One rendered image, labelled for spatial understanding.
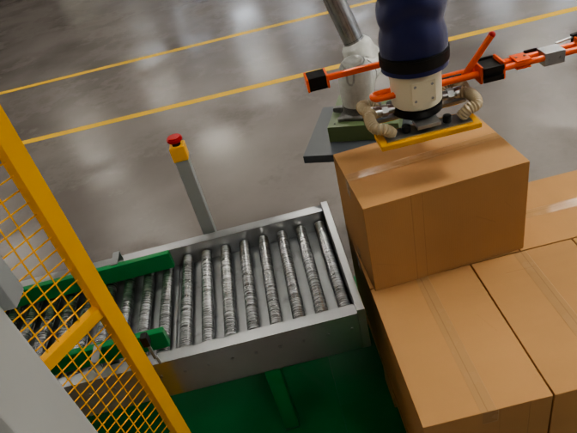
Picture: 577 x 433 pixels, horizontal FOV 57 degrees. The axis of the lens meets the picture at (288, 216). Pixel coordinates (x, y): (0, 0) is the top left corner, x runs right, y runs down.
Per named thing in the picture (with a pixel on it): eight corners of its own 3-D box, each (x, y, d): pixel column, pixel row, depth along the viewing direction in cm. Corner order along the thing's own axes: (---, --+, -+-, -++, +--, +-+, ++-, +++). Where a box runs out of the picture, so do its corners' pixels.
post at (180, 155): (230, 305, 291) (168, 149, 232) (229, 296, 296) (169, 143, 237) (242, 302, 291) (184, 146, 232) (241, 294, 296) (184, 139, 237)
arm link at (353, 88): (337, 110, 253) (330, 67, 240) (347, 92, 266) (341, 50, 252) (371, 109, 247) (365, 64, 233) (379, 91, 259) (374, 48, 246)
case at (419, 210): (375, 291, 202) (362, 209, 179) (346, 230, 235) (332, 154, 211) (523, 247, 204) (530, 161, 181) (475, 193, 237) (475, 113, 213)
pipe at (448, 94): (379, 140, 174) (377, 125, 171) (361, 108, 195) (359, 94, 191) (480, 115, 174) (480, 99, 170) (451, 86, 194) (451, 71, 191)
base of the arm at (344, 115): (338, 104, 270) (337, 94, 267) (381, 102, 262) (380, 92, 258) (329, 122, 257) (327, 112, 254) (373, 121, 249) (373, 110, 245)
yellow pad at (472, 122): (381, 152, 175) (380, 139, 172) (373, 138, 183) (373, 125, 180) (482, 127, 174) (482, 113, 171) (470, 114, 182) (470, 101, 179)
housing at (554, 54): (544, 67, 177) (545, 54, 174) (534, 60, 182) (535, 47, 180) (565, 62, 177) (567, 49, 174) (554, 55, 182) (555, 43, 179)
